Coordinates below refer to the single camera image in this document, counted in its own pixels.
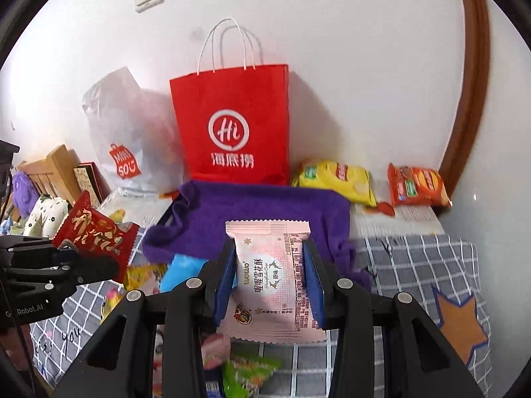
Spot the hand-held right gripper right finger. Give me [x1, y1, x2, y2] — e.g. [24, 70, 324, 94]
[302, 238, 486, 398]

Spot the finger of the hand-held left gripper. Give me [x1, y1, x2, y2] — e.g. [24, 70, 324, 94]
[0, 256, 120, 297]
[0, 235, 79, 268]

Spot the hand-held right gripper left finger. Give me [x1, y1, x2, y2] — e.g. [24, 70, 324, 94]
[52, 238, 237, 398]

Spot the red gold-print snack packet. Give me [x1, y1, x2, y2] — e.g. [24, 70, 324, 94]
[52, 191, 140, 283]

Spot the pale pink snack packet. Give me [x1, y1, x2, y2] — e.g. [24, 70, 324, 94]
[218, 221, 328, 343]

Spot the yellow snack packet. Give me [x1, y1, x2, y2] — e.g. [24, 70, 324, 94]
[123, 263, 167, 293]

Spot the white floral plush toy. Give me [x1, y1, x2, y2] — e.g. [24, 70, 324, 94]
[23, 194, 71, 238]

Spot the blue snack packet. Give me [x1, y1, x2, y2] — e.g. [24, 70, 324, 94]
[160, 253, 211, 293]

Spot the purple plush toy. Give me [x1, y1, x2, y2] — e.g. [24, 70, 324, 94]
[12, 172, 36, 219]

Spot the newspaper sheet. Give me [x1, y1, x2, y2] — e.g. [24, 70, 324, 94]
[99, 190, 176, 230]
[350, 203, 445, 238]

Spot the purple towel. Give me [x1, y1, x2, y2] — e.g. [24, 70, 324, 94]
[142, 180, 372, 292]

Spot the green snack packet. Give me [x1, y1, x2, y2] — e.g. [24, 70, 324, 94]
[222, 354, 283, 398]

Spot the grey plaid blanket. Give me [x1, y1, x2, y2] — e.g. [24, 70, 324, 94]
[25, 232, 495, 398]

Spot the yellow chips bag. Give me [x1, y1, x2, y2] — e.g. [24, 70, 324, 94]
[291, 160, 378, 208]

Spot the white plastic bag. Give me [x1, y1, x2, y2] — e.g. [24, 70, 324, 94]
[82, 66, 186, 195]

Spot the orange chips bag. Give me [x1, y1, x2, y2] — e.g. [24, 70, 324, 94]
[387, 163, 453, 208]

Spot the red paper bag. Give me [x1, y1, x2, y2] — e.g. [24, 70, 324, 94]
[169, 18, 290, 186]

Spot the dark red picture frame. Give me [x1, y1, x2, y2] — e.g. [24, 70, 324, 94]
[74, 162, 111, 209]

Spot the brown wooden door frame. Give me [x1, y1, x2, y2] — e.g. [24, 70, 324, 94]
[437, 0, 493, 209]

